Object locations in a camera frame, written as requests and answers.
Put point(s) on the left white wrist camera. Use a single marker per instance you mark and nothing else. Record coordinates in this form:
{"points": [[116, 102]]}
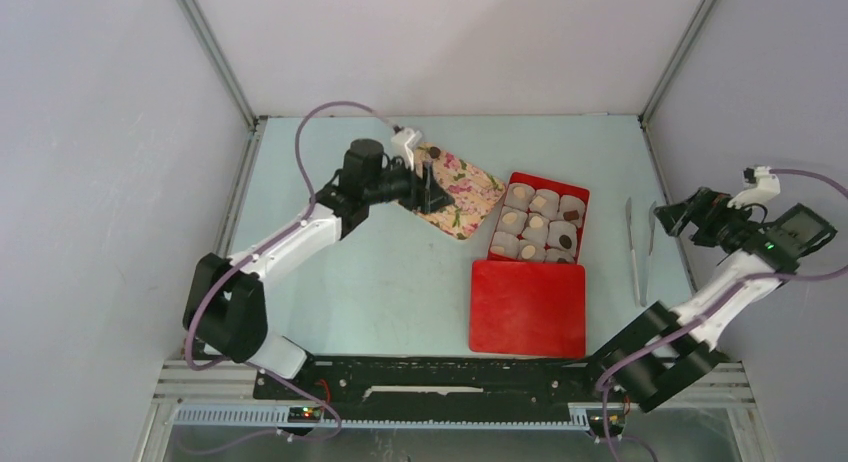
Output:
{"points": [[404, 141]]}

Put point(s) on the steel tongs white handle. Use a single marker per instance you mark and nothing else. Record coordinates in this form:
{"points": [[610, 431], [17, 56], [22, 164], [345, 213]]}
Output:
{"points": [[641, 243]]}

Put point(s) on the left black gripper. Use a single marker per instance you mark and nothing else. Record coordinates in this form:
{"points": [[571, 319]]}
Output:
{"points": [[423, 194]]}

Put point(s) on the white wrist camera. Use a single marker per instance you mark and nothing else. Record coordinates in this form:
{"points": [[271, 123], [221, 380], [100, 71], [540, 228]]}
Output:
{"points": [[760, 186], [404, 141]]}

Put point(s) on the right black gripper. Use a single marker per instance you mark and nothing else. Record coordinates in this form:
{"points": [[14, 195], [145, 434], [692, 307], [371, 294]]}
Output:
{"points": [[703, 210]]}

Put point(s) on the red box lid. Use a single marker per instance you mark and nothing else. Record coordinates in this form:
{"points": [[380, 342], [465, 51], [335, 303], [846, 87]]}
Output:
{"points": [[528, 309]]}

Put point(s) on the floral serving tray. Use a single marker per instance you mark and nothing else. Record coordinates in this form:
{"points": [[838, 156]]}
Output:
{"points": [[475, 191]]}

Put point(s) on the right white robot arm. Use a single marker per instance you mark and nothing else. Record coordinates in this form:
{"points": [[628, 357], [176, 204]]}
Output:
{"points": [[665, 350]]}

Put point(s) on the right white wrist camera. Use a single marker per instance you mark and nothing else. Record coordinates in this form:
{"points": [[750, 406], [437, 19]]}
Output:
{"points": [[760, 186]]}

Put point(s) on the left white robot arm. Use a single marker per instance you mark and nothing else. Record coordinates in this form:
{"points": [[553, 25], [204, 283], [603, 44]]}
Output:
{"points": [[226, 307]]}

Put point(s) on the red chocolate box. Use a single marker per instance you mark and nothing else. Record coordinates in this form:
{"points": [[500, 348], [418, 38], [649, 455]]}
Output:
{"points": [[516, 242]]}

